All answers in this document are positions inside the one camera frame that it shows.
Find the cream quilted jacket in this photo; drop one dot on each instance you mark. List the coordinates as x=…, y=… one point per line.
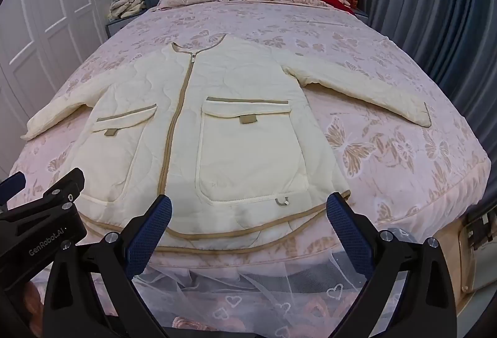
x=240, y=136

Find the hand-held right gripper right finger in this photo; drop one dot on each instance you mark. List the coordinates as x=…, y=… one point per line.
x=347, y=229

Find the pile of cream cloth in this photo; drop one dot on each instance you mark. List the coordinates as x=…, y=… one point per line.
x=126, y=4

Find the black metal bracket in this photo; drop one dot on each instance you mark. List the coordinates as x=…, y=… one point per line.
x=477, y=227

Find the grey-blue nightstand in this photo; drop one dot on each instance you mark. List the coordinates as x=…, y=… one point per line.
x=124, y=25
x=359, y=14

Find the beige bed frame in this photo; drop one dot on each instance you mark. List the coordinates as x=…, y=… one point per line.
x=450, y=268

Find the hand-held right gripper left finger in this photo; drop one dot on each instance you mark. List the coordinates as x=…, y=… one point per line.
x=151, y=233

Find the pink butterfly bedspread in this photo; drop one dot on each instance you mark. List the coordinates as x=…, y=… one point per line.
x=388, y=151

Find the white lace bed skirt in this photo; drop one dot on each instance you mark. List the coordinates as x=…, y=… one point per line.
x=252, y=295

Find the grey curtain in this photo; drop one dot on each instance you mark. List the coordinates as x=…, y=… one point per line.
x=435, y=12

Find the white wardrobe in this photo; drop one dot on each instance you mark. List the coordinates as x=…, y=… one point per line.
x=46, y=20

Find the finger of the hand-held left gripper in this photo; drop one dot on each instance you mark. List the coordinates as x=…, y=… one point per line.
x=68, y=181
x=11, y=188

